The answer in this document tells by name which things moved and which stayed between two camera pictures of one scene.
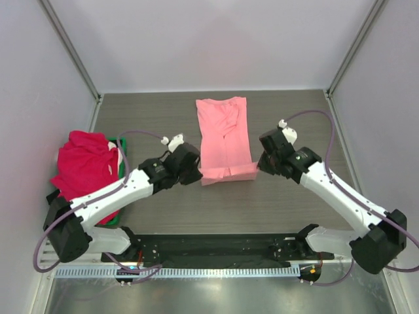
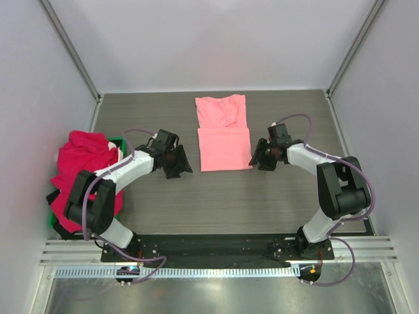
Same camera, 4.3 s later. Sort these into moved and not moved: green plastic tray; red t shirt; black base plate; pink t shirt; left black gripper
Moved: pink t shirt; left black gripper
Not moved: green plastic tray; red t shirt; black base plate
